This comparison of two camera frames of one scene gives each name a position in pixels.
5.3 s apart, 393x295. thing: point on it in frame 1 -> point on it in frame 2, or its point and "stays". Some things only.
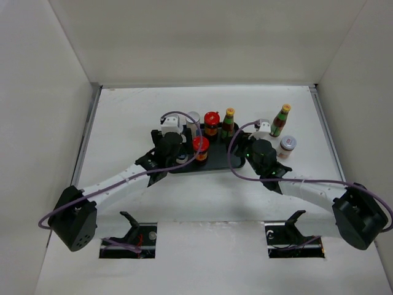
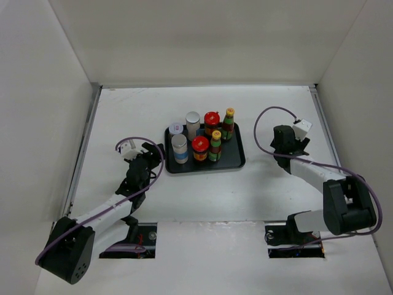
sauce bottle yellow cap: (279, 121) -> (215, 146)
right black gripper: (242, 139) -> (301, 145)
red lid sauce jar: (196, 145) stays
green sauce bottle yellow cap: (228, 124) stays
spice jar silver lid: (191, 123) stays
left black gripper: (186, 145) -> (155, 155)
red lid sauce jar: (212, 120) stays
